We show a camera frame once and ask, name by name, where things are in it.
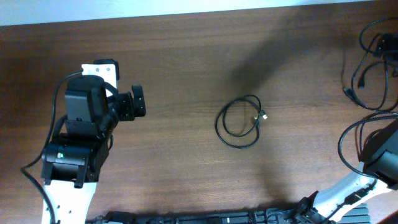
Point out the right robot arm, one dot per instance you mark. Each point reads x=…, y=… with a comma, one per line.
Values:
x=375, y=175

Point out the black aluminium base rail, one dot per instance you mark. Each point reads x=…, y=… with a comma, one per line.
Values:
x=269, y=216

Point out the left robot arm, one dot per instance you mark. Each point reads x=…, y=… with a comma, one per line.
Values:
x=80, y=144

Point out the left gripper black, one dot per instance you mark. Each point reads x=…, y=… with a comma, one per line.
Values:
x=125, y=101

